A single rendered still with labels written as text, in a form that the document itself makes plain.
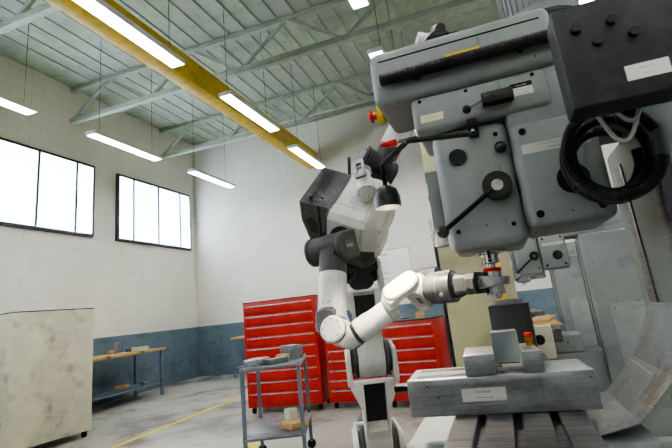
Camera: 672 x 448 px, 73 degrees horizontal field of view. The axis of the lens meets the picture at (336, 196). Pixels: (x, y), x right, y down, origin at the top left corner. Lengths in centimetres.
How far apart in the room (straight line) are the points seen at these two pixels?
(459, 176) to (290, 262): 1030
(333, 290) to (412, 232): 913
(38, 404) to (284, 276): 625
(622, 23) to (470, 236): 54
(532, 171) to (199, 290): 1186
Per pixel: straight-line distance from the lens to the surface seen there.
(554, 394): 101
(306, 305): 636
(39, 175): 980
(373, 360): 184
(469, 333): 300
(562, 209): 117
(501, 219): 118
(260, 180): 1213
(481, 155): 121
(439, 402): 102
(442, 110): 124
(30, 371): 681
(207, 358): 1258
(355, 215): 155
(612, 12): 105
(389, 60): 132
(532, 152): 119
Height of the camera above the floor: 120
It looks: 14 degrees up
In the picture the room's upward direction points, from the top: 6 degrees counter-clockwise
